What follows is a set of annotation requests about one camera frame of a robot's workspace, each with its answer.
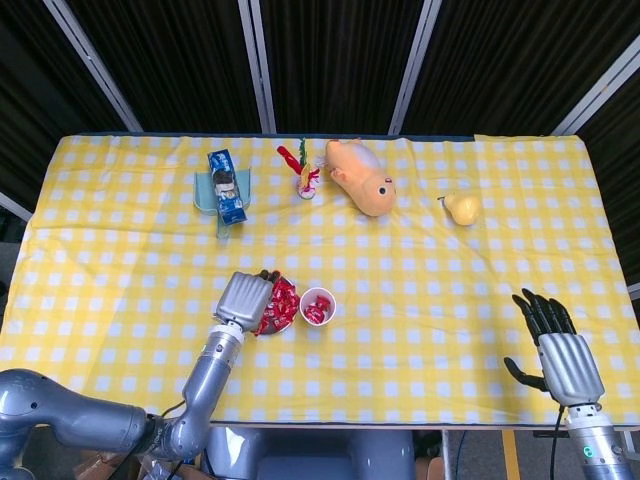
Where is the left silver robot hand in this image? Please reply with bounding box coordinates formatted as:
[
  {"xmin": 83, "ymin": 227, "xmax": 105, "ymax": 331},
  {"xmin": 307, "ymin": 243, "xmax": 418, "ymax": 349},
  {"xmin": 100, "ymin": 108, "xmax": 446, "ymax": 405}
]
[{"xmin": 213, "ymin": 268, "xmax": 282, "ymax": 335}]

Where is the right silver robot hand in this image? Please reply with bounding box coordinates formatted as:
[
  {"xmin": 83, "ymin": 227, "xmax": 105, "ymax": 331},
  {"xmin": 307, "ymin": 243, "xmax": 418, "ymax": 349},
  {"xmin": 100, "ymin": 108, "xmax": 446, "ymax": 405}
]
[{"xmin": 503, "ymin": 288, "xmax": 605, "ymax": 405}]

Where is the round steel plate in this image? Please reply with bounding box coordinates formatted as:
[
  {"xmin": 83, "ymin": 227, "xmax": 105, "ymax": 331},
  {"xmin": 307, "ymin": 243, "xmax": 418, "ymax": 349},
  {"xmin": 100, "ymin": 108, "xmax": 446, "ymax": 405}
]
[{"xmin": 252, "ymin": 272, "xmax": 301, "ymax": 337}]

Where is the white paper cup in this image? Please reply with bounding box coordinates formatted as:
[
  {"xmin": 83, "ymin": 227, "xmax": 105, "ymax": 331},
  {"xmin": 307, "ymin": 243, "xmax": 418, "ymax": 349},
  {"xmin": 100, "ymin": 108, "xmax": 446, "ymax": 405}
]
[{"xmin": 298, "ymin": 286, "xmax": 338, "ymax": 326}]

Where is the blue cookie box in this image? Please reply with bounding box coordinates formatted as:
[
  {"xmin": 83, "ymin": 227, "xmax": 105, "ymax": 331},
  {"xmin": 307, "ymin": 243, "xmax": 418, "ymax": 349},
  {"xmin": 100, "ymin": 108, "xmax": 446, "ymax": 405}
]
[{"xmin": 207, "ymin": 150, "xmax": 249, "ymax": 225}]

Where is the colourful feather shuttlecock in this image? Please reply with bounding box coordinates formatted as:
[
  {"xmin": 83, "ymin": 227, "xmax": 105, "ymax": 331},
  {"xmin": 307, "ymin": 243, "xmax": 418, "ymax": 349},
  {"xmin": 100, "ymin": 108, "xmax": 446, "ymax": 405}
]
[{"xmin": 277, "ymin": 138, "xmax": 326, "ymax": 199}]

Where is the yellow white checkered tablecloth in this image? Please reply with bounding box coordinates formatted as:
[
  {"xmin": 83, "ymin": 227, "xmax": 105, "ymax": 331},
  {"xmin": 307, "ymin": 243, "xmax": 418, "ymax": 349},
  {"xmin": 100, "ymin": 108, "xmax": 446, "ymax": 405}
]
[{"xmin": 0, "ymin": 132, "xmax": 640, "ymax": 429}]

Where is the orange plush animal toy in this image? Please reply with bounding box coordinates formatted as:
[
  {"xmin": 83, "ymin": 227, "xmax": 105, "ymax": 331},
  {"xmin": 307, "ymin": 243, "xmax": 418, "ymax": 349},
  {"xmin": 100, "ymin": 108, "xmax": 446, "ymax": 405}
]
[{"xmin": 324, "ymin": 138, "xmax": 399, "ymax": 218}]

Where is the grey robot torso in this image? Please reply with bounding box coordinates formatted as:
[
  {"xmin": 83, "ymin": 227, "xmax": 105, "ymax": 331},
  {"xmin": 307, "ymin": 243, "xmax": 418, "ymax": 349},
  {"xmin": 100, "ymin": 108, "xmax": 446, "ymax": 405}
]
[{"xmin": 204, "ymin": 427, "xmax": 416, "ymax": 480}]

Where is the yellow pear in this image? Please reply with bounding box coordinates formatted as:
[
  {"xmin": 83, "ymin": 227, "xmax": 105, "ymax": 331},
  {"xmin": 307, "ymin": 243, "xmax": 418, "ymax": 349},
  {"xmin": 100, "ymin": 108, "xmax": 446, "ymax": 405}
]
[{"xmin": 437, "ymin": 192, "xmax": 483, "ymax": 227}]

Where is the clear plastic bag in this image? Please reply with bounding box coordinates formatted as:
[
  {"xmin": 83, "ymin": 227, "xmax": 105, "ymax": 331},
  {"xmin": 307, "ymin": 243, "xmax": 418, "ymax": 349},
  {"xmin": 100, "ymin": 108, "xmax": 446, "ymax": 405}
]
[{"xmin": 137, "ymin": 449, "xmax": 171, "ymax": 480}]

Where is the brown cardboard box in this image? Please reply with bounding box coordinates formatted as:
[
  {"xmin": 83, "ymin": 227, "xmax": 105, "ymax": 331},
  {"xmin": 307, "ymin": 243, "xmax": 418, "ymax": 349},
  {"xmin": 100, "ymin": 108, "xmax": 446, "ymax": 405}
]
[{"xmin": 74, "ymin": 447, "xmax": 144, "ymax": 480}]

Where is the black curtain panel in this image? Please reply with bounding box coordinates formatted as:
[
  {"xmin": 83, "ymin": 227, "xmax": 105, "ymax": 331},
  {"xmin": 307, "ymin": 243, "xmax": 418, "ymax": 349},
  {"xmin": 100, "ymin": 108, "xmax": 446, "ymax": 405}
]
[
  {"xmin": 64, "ymin": 0, "xmax": 264, "ymax": 134},
  {"xmin": 404, "ymin": 0, "xmax": 640, "ymax": 135},
  {"xmin": 259, "ymin": 0, "xmax": 426, "ymax": 135},
  {"xmin": 0, "ymin": 0, "xmax": 126, "ymax": 211},
  {"xmin": 574, "ymin": 74, "xmax": 640, "ymax": 286}
]

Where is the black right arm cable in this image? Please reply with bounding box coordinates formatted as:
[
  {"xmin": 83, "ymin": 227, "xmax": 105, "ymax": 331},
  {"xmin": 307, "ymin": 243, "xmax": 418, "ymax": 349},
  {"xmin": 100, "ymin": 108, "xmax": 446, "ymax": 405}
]
[{"xmin": 548, "ymin": 407, "xmax": 565, "ymax": 480}]

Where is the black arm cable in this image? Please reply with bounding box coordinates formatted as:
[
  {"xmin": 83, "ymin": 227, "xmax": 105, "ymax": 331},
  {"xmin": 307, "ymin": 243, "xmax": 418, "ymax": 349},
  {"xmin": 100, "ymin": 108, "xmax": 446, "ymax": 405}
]
[
  {"xmin": 158, "ymin": 397, "xmax": 187, "ymax": 419},
  {"xmin": 548, "ymin": 407, "xmax": 565, "ymax": 480}
]

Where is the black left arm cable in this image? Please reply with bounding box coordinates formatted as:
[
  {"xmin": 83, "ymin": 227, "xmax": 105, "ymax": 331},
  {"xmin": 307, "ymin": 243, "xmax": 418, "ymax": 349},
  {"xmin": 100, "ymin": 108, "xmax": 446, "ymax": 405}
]
[{"xmin": 158, "ymin": 397, "xmax": 187, "ymax": 419}]

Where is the thin black power cable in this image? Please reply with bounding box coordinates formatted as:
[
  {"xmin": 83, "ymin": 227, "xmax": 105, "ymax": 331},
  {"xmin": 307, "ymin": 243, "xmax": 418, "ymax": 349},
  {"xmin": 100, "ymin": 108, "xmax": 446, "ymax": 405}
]
[{"xmin": 452, "ymin": 429, "xmax": 469, "ymax": 480}]

